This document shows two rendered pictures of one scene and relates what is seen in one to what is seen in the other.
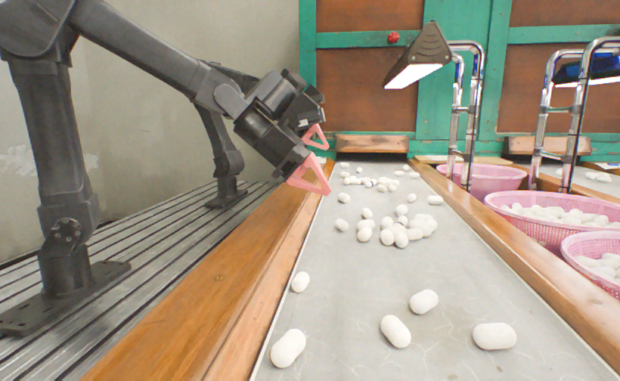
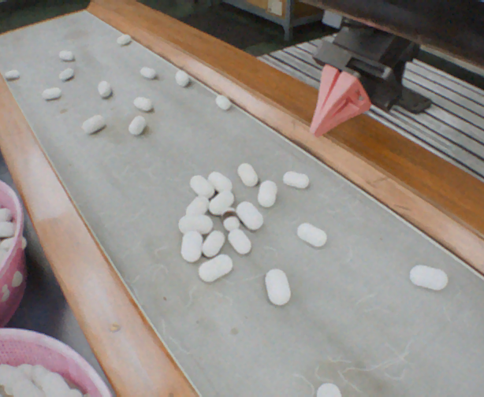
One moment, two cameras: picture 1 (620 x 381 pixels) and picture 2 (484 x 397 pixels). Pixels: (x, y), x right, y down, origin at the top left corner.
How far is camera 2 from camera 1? 0.88 m
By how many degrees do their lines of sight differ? 111
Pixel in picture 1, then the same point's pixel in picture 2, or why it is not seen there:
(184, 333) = (218, 55)
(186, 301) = (243, 60)
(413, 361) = (131, 105)
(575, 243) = not seen: outside the picture
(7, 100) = not seen: outside the picture
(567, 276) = (34, 183)
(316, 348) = (176, 90)
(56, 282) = not seen: hidden behind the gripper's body
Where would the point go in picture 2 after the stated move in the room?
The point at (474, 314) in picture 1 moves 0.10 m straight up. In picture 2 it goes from (106, 144) to (89, 84)
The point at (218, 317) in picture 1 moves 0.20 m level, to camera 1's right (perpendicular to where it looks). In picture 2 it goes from (217, 63) to (124, 104)
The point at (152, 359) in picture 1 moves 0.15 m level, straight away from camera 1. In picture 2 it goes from (213, 50) to (287, 56)
